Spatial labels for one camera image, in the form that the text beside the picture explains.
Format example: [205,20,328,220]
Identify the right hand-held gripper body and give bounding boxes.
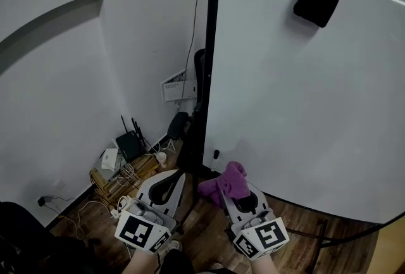
[226,208,290,261]

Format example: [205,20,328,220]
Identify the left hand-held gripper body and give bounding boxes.
[114,198,177,255]

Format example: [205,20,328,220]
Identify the purple cloth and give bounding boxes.
[197,161,251,208]

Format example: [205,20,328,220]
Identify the large whiteboard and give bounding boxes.
[202,0,405,225]

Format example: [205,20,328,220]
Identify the person's left forearm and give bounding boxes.
[121,249,159,274]

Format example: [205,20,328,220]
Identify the person's right forearm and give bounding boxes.
[249,256,281,274]

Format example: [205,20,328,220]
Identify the white power strip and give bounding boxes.
[109,195,134,219]

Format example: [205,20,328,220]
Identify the white network device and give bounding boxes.
[100,148,120,172]

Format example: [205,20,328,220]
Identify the black router with antennas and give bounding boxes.
[115,115,149,163]

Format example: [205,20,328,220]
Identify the person's black trousers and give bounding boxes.
[158,249,241,274]

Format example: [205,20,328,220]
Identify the bundle of white network cables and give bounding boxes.
[118,163,140,185]

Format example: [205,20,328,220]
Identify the wooden crate with cables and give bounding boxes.
[89,154,159,204]

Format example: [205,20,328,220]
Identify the white power cable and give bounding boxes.
[68,201,127,240]

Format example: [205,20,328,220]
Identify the white wall cabinet box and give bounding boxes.
[160,69,199,105]

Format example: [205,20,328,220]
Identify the thin hanging wall cable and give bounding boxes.
[182,0,203,99]

